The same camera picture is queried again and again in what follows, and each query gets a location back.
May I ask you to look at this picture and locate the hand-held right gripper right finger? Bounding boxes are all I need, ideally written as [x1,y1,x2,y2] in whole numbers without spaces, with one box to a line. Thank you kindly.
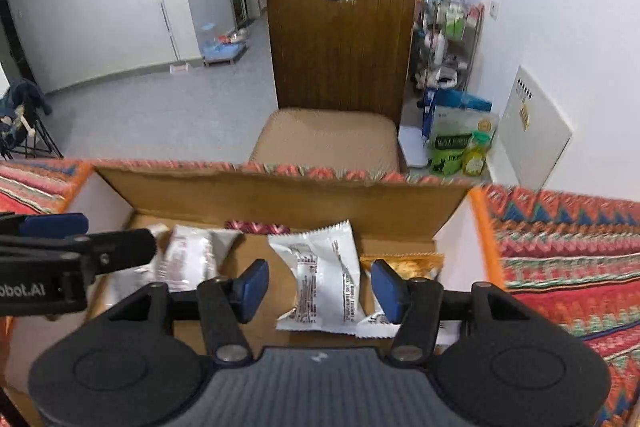
[370,258,536,364]

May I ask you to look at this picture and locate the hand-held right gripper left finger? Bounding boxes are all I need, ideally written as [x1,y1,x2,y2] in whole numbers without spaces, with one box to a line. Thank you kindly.
[102,258,271,364]

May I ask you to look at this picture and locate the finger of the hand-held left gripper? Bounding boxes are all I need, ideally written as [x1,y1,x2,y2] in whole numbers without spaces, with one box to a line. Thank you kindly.
[0,213,90,238]
[0,228,157,278]

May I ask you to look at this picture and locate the white snack packet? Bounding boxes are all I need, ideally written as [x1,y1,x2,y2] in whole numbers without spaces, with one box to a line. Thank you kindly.
[105,225,171,305]
[356,311,453,345]
[268,220,367,336]
[162,226,243,294]

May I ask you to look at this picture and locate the orange and white cardboard box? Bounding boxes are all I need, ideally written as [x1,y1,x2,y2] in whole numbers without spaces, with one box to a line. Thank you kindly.
[0,159,505,427]

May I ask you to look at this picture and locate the gold snack packet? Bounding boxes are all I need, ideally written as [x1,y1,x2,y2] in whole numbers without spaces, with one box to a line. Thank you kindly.
[360,253,445,284]

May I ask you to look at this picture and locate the dark red patterned snack packet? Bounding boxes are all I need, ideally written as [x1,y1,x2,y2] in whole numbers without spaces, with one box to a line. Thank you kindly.
[225,220,292,236]

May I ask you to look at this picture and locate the folding chair with dark cloth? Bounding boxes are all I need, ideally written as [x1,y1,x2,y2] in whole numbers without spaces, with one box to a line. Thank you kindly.
[0,78,64,160]

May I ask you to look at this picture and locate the white flat board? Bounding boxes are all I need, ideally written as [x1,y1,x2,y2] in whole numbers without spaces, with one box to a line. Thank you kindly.
[397,124,432,169]

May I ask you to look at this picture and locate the yellow-green spray bottle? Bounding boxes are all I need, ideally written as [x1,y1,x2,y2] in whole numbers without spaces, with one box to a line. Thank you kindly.
[462,131,497,178]

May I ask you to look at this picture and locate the green and white bag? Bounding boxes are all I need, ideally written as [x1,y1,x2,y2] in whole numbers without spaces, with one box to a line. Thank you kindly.
[427,106,501,176]

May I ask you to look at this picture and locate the colourful patterned tablecloth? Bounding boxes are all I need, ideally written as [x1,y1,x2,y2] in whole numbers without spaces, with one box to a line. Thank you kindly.
[0,157,640,427]

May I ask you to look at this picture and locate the blue box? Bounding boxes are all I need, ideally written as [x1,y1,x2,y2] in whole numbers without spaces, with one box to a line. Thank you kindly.
[421,87,494,142]

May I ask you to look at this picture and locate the blue pet feeding stand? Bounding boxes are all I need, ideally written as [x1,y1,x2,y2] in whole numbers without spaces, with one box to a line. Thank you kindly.
[201,32,250,68]

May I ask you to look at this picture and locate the white mop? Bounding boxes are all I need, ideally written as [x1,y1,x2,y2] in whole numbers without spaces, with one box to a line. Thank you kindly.
[155,0,192,74]

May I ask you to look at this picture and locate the wooden chair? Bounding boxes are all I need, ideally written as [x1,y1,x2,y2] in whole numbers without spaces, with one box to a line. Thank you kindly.
[249,0,420,174]

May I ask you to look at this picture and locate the metal wire storage rack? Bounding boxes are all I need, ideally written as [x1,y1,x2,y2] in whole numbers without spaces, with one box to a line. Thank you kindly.
[412,0,485,94]

